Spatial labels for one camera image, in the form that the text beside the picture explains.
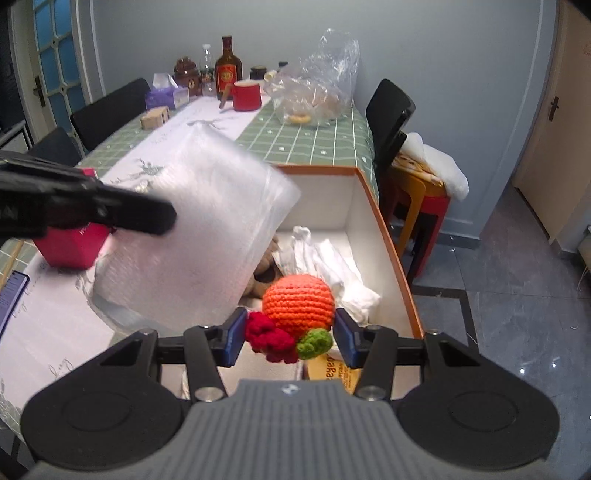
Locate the brown bear figurine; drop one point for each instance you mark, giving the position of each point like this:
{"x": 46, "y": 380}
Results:
{"x": 187, "y": 76}

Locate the brown plush toy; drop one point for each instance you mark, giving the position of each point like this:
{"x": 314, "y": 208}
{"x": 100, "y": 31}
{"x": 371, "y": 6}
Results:
{"x": 265, "y": 270}

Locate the brown liquor bottle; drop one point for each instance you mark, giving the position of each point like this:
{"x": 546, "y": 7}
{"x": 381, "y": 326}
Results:
{"x": 228, "y": 74}

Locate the purple tissue box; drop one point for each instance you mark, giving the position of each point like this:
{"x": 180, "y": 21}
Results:
{"x": 164, "y": 97}

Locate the wooden chopsticks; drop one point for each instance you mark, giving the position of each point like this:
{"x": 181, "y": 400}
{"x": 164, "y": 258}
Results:
{"x": 10, "y": 265}

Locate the cream small cap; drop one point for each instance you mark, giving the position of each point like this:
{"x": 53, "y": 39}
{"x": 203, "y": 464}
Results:
{"x": 269, "y": 75}

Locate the clear bubble wrap bag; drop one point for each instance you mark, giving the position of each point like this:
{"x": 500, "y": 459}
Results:
{"x": 203, "y": 221}

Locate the dark jar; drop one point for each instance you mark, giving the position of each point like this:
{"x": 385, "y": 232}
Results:
{"x": 258, "y": 74}

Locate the orange crochet toy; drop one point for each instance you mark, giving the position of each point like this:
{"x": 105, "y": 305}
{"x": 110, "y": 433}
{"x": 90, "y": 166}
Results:
{"x": 298, "y": 304}

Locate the yellow snack packet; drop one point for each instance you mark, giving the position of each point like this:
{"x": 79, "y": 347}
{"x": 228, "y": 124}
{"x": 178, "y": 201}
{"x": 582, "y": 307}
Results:
{"x": 332, "y": 374}

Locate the white printed table runner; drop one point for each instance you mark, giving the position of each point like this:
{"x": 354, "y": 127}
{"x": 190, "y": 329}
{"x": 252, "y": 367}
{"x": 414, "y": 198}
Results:
{"x": 46, "y": 332}

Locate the white towel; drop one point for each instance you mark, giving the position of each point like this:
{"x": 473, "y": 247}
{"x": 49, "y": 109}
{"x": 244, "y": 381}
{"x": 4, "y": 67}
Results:
{"x": 438, "y": 168}

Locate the beige door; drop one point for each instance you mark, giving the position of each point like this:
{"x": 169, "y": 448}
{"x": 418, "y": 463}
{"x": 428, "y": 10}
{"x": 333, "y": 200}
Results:
{"x": 554, "y": 129}

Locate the red orange stool stack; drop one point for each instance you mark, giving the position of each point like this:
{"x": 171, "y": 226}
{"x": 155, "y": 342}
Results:
{"x": 425, "y": 217}

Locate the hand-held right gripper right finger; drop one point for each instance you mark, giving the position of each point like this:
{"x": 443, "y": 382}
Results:
{"x": 347, "y": 339}

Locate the small wooden box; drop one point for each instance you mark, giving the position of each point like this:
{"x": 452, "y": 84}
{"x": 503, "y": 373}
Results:
{"x": 154, "y": 118}

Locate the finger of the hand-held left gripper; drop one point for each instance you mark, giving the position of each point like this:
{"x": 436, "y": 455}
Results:
{"x": 138, "y": 210}

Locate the clear plastic bag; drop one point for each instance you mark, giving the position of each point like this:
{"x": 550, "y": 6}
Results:
{"x": 318, "y": 87}

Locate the magenta box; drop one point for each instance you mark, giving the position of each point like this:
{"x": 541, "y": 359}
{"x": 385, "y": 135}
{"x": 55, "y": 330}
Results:
{"x": 69, "y": 249}

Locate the red mug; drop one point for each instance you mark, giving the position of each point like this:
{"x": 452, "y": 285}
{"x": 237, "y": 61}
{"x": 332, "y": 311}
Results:
{"x": 244, "y": 97}

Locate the blue glass door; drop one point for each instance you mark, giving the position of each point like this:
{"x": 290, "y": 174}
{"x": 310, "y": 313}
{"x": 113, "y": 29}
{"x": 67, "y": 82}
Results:
{"x": 55, "y": 60}

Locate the orange cardboard box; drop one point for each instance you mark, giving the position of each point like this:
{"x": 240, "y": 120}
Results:
{"x": 369, "y": 240}

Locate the smartphone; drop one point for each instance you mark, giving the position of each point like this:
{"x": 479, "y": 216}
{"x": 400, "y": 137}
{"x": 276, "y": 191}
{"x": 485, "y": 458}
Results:
{"x": 11, "y": 300}

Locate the tan bag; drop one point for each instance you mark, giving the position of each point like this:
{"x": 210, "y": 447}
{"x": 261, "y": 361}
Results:
{"x": 413, "y": 166}

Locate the clear water bottle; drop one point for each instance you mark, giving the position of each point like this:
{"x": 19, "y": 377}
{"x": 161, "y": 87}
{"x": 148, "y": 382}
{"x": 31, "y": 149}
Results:
{"x": 207, "y": 76}

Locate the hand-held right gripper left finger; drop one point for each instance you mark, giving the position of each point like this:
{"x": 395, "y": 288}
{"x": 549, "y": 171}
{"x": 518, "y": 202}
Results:
{"x": 233, "y": 337}

